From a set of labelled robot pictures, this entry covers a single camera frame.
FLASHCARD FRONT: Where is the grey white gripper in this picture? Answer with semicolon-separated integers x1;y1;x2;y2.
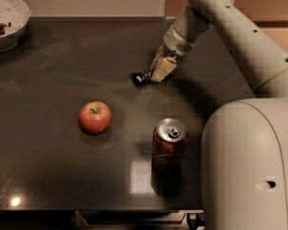
150;26;195;77

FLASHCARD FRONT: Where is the black rxbar chocolate wrapper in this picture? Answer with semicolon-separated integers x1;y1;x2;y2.
130;69;173;87

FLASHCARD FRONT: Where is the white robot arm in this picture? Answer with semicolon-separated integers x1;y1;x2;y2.
151;0;288;230

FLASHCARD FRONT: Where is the red coke can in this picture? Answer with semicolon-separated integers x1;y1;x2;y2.
152;118;188;174

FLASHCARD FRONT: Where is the red apple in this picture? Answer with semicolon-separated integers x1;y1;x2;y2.
79;102;111;134

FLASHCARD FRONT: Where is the white bowl with snacks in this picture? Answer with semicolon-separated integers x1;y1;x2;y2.
0;0;32;52

